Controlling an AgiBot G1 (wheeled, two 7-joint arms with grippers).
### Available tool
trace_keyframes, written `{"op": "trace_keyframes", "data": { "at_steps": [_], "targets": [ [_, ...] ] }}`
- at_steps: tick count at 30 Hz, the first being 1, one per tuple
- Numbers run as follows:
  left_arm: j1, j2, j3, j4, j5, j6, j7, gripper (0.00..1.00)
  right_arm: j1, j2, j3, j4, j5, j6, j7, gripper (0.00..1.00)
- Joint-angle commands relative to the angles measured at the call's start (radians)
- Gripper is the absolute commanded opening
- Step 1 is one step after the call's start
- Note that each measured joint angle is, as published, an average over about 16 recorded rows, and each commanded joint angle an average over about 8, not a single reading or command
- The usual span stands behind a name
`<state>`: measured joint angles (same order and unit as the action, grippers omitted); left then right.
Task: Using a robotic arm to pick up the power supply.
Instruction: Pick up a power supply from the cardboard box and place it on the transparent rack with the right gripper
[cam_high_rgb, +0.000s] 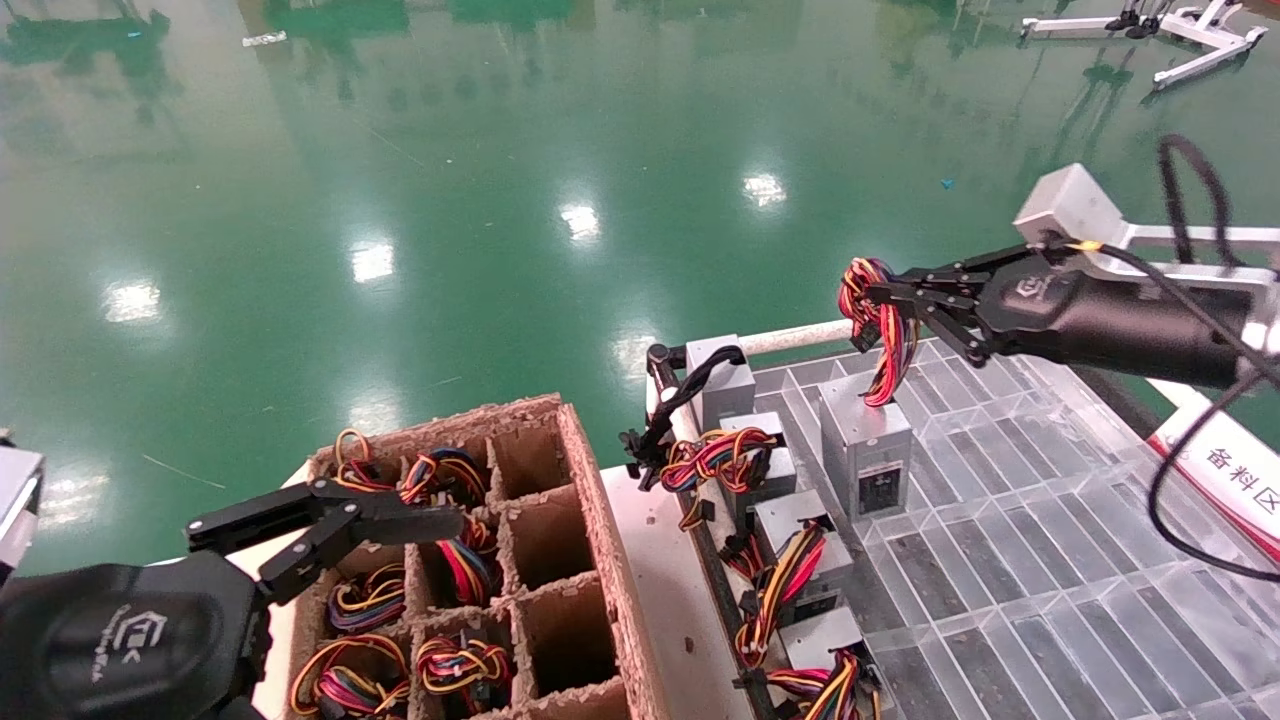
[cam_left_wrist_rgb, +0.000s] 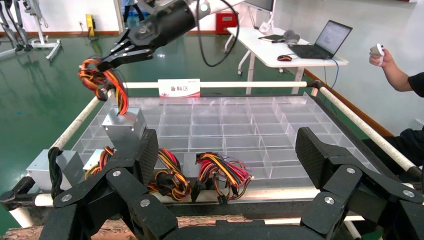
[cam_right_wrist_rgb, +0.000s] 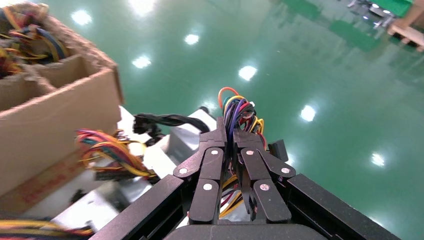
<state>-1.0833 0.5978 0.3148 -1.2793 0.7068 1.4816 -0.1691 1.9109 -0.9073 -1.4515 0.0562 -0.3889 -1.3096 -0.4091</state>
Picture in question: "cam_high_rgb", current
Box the silver power supply black cables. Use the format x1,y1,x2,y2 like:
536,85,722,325
620,335,758,493

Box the brown cardboard divider box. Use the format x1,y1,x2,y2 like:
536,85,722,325
283,393,669,720

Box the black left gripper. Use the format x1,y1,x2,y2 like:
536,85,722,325
0,478,467,720

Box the white and red label sign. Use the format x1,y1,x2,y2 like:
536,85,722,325
1148,432,1280,566

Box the silver power supply coloured wires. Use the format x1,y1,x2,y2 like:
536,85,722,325
290,633,413,720
720,490,854,669
660,412,798,531
435,520,501,609
325,560,409,636
735,605,883,720
413,632,513,716
328,428,401,496
818,257,923,523
400,447,491,511

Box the white metal stand base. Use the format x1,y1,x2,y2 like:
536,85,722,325
1020,0,1269,93

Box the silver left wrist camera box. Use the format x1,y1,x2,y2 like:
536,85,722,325
0,445,46,586

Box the clear plastic divider tray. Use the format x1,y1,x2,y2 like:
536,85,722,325
745,335,1280,720

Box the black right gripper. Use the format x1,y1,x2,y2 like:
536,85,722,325
862,250,1256,393

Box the thick black braided cable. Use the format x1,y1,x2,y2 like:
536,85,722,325
1158,133,1246,271

